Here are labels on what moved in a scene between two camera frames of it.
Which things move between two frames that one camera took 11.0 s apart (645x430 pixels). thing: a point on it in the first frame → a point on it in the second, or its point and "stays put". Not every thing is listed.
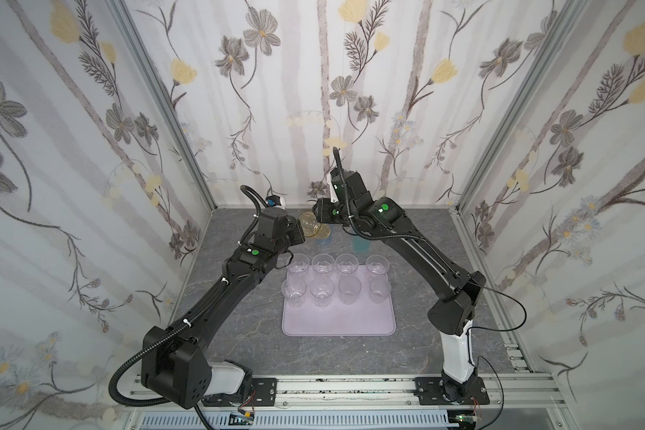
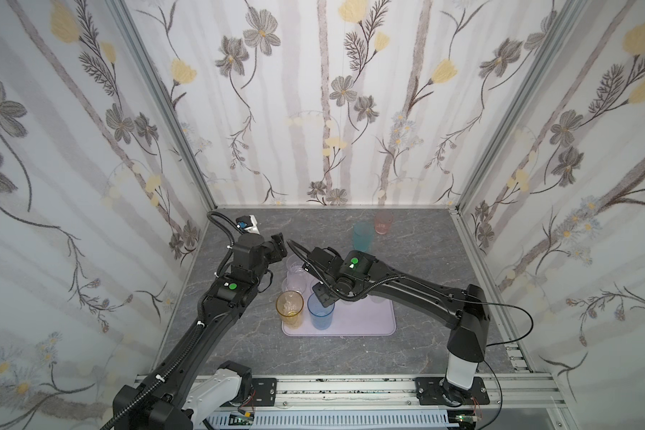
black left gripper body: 292,231 → 271,250
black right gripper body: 322,210 → 316,257
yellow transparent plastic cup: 311,227 → 289,305
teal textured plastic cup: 361,245 stays put
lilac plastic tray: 364,318 stays put
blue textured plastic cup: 325,241 → 321,315
